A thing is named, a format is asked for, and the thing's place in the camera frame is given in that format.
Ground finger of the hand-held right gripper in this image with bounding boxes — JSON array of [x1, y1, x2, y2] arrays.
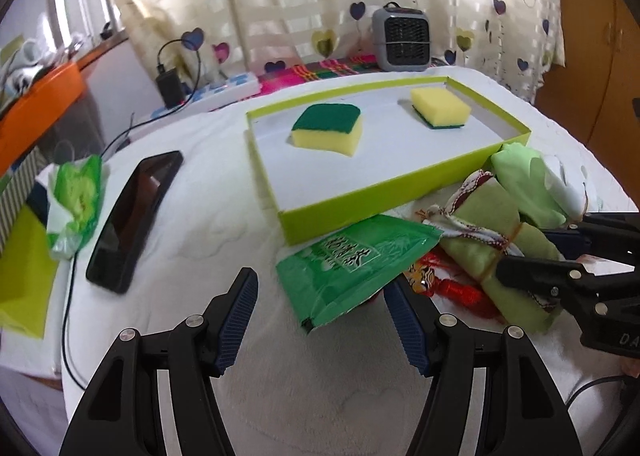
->
[[496, 254, 640, 337], [544, 212, 640, 267]]

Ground green tea packet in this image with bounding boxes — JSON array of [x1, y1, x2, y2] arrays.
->
[[276, 215, 445, 334]]

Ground light green sock bundle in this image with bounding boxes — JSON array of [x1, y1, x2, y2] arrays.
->
[[490, 143, 571, 229]]

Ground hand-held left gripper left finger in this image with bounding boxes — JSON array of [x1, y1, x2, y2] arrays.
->
[[59, 267, 260, 456]]

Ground white blue power strip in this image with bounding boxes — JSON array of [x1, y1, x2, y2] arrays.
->
[[150, 73, 261, 119]]

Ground yellow green box lid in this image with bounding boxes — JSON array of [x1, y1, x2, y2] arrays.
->
[[0, 218, 60, 339]]

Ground green white plastic bag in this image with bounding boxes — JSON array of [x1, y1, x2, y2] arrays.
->
[[47, 155, 105, 261]]

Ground colourful plaid cloth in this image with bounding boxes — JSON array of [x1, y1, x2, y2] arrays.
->
[[257, 54, 451, 96]]

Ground black charger adapter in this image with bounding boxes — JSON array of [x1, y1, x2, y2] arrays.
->
[[156, 68, 187, 106]]

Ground lime green shallow box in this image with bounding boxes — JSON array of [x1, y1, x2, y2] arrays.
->
[[245, 76, 532, 247]]

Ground white green cloth pile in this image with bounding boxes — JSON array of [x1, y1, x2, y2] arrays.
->
[[0, 36, 96, 101]]

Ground thin black charging cable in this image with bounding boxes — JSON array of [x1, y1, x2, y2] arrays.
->
[[61, 39, 203, 392]]

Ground black smartphone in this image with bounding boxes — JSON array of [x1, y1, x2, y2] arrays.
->
[[86, 151, 185, 295]]

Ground orange storage box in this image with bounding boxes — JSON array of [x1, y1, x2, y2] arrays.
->
[[0, 62, 83, 177]]

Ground yellow green sponge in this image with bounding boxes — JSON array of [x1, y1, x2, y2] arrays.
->
[[291, 104, 364, 157], [410, 87, 472, 129]]

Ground grey desktop heater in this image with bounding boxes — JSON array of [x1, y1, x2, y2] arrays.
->
[[371, 2, 432, 72]]

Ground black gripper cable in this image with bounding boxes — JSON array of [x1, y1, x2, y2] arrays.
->
[[565, 375, 628, 409]]

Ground wooden wardrobe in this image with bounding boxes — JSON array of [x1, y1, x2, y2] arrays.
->
[[537, 0, 640, 217]]

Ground green cloth bundle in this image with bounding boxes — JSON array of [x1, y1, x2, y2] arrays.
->
[[425, 171, 563, 334]]

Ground striped box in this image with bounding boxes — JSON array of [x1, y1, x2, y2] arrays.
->
[[0, 146, 51, 257]]

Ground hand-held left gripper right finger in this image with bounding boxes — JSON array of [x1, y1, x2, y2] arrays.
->
[[384, 278, 583, 456]]

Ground red tassel ornament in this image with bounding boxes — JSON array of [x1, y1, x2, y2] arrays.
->
[[404, 256, 506, 321]]

